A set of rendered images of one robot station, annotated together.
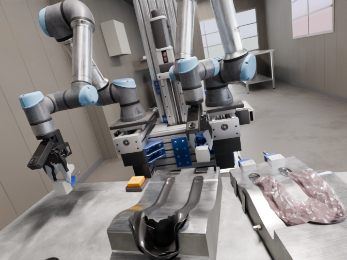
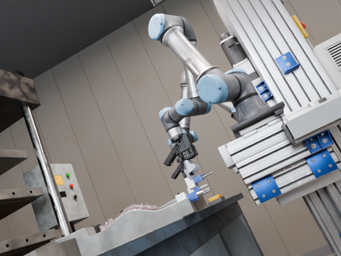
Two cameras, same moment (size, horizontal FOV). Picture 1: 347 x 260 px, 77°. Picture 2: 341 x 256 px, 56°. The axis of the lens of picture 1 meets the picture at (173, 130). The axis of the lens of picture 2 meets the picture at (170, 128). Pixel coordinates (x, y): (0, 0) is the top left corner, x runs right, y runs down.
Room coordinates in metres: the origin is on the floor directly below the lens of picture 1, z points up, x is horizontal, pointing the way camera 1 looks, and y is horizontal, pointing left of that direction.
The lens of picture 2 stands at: (0.77, -1.59, 0.79)
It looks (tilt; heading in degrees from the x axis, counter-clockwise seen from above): 16 degrees up; 88
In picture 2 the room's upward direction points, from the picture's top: 25 degrees counter-clockwise
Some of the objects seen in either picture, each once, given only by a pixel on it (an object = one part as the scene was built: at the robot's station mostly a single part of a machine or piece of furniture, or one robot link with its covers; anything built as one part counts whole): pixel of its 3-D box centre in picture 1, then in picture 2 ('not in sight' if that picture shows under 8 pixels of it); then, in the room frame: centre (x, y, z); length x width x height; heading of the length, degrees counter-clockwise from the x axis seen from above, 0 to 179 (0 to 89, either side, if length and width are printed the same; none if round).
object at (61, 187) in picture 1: (69, 180); (198, 188); (0.83, 0.47, 0.93); 0.13 x 0.05 x 0.05; 166
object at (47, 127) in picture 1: (43, 128); not in sight; (0.81, 0.48, 1.17); 0.08 x 0.08 x 0.05
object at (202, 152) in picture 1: (204, 149); (200, 178); (0.84, -0.11, 0.93); 0.13 x 0.05 x 0.05; 162
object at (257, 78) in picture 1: (251, 67); not in sight; (6.95, -2.83, 0.58); 2.13 x 0.81 x 1.16; 169
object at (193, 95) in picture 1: (192, 94); (175, 134); (0.82, -0.10, 1.17); 0.08 x 0.08 x 0.05
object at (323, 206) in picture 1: (294, 188); (129, 214); (0.51, -0.30, 0.90); 0.26 x 0.18 x 0.08; 178
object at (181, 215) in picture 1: (172, 199); not in sight; (0.56, 0.05, 0.92); 0.35 x 0.16 x 0.09; 161
